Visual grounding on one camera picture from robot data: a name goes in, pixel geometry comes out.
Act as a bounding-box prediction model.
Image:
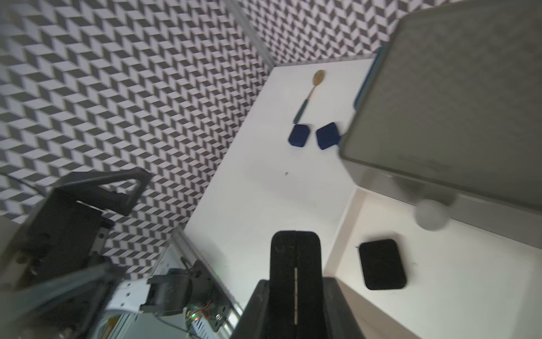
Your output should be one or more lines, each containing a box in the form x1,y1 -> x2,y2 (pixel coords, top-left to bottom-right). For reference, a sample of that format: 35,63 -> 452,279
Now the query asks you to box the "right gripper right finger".
323,277 -> 366,339

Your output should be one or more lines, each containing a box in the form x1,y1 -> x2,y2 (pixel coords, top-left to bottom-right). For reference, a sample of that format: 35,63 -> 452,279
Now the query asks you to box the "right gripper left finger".
230,280 -> 270,339

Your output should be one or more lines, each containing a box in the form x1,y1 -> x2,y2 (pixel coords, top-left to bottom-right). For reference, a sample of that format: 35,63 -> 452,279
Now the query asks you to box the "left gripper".
1,168 -> 152,288

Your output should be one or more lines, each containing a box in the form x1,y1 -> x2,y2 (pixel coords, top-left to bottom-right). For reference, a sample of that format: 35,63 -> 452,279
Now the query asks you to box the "black brooch box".
359,239 -> 407,290
267,231 -> 327,338

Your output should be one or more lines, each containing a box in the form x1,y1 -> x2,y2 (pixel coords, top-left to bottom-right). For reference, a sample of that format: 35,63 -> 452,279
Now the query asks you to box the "three-drawer storage cabinet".
328,1 -> 541,338

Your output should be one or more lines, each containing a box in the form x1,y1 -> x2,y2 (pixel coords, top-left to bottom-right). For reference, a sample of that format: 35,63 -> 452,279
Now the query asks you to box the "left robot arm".
1,168 -> 194,338

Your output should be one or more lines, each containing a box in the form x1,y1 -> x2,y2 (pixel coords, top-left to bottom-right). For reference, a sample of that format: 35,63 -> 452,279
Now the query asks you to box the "navy brooch box middle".
316,122 -> 341,150

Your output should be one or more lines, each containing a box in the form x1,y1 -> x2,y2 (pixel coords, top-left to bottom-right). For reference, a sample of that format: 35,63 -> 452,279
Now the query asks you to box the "navy brooch box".
316,122 -> 341,150
288,124 -> 311,148

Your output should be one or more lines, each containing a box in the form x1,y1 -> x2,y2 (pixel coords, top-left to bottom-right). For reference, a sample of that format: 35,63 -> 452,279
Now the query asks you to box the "navy brooch box left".
288,124 -> 311,148

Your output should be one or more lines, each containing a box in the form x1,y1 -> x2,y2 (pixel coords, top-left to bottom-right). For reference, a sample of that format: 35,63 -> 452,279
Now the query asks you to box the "blue tray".
353,44 -> 388,111

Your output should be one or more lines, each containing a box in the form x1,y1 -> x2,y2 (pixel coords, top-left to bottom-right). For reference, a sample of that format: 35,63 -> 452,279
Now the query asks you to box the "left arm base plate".
140,260 -> 233,333

